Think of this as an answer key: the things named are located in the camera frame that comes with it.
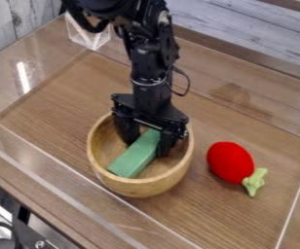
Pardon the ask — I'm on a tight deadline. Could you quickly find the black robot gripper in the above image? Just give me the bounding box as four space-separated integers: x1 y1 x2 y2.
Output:
111 80 188 157

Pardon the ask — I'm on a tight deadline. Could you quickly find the green rectangular block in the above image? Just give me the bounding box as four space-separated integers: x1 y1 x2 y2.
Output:
107 128 160 179

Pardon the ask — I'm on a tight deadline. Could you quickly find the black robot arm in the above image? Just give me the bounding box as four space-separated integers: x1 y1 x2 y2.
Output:
61 0 188 157

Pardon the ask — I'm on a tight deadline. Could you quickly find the brown wooden bowl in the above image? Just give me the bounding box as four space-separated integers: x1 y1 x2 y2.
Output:
86 114 195 198

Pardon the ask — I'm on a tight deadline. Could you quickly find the red plush strawberry toy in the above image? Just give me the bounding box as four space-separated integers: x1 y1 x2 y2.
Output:
206 141 269 197

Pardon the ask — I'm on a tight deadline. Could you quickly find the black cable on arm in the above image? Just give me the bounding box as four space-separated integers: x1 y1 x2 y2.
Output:
164 65 191 97

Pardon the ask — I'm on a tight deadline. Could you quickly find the clear acrylic corner bracket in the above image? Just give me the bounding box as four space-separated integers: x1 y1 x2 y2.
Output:
65 14 111 51

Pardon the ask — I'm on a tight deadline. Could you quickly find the black table clamp mount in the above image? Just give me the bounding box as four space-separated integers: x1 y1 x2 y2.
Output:
0 205 61 249

